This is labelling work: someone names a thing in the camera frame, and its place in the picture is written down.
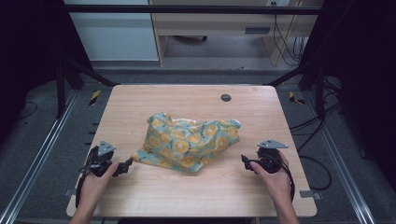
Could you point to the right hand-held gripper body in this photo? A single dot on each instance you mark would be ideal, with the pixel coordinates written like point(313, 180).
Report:
point(270, 157)

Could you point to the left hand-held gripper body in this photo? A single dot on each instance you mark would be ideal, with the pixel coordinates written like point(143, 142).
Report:
point(100, 158)

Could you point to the teal cloth with yellow flowers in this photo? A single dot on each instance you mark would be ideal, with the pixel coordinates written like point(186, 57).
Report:
point(183, 144)

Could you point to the person's left hand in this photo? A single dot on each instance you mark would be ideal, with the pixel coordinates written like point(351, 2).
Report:
point(95, 183)

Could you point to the person's right hand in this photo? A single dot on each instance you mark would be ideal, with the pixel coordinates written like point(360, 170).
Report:
point(275, 182)

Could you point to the grey round table grommet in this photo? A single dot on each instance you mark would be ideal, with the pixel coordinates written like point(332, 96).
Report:
point(226, 97)

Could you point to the black curtain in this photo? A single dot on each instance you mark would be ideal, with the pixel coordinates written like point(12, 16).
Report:
point(28, 62)
point(361, 77)

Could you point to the white cabinet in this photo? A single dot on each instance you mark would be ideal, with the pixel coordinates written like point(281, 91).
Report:
point(115, 37)

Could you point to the grey metal table bracket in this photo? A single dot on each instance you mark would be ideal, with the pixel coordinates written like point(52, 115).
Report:
point(69, 192)
point(309, 194)

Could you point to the aluminium floor rail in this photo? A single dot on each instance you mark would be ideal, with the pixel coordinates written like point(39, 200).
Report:
point(34, 161)
point(345, 174)

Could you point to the black metal frame stand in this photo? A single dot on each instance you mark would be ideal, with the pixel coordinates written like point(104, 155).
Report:
point(320, 93)
point(61, 90)

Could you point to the black horizontal frame bar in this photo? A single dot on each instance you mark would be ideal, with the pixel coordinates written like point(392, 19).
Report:
point(186, 9)

